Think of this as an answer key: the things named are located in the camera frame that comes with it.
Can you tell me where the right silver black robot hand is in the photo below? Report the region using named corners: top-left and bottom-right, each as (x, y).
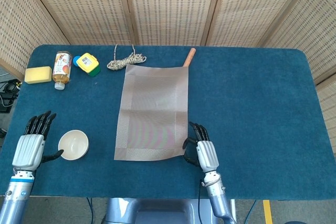
top-left (183, 121), bottom-right (220, 174)

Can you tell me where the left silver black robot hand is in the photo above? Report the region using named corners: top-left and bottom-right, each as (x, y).
top-left (12, 110), bottom-right (65, 172)

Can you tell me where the white ceramic bowl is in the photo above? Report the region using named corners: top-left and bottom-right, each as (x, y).
top-left (58, 129), bottom-right (90, 161)

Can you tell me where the brown woven placemat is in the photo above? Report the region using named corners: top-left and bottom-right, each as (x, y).
top-left (113, 64), bottom-right (190, 161)

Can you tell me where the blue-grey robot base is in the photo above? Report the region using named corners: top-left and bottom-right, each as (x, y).
top-left (104, 198), bottom-right (218, 224)

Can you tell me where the blue velvet table cloth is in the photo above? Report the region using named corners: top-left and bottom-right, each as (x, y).
top-left (0, 45), bottom-right (336, 200)

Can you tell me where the metal table leg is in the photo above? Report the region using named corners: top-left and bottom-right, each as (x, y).
top-left (230, 199), bottom-right (237, 224)

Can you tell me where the yellow sponge block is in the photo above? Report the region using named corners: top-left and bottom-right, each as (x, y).
top-left (24, 66), bottom-right (53, 85)

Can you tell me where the yellow floor tape strip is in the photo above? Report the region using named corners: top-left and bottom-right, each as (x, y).
top-left (262, 199), bottom-right (272, 224)

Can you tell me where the juice bottle with fruit label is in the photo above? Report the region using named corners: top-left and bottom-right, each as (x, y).
top-left (52, 51), bottom-right (73, 91)

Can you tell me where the wooden rolling pin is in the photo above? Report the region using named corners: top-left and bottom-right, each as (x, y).
top-left (183, 47), bottom-right (196, 67)

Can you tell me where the green container with yellow lid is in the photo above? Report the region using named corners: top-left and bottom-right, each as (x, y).
top-left (76, 52), bottom-right (101, 78)

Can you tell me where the woven bamboo screen panel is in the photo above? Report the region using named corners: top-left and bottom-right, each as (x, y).
top-left (0, 0), bottom-right (71, 80)
top-left (206, 0), bottom-right (314, 48)
top-left (316, 81), bottom-right (336, 154)
top-left (262, 0), bottom-right (336, 84)
top-left (122, 0), bottom-right (225, 47)
top-left (22, 0), bottom-right (139, 46)

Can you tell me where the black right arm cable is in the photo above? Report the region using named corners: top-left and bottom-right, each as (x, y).
top-left (197, 178), bottom-right (206, 224)

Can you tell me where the black floor cable bundle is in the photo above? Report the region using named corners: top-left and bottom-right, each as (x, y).
top-left (0, 78), bottom-right (22, 113)

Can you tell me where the blue floor cable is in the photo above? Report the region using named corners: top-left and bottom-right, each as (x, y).
top-left (87, 197), bottom-right (95, 224)
top-left (245, 199), bottom-right (257, 224)

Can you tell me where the coiled speckled rope bundle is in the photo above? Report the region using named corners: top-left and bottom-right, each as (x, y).
top-left (106, 44), bottom-right (148, 72)

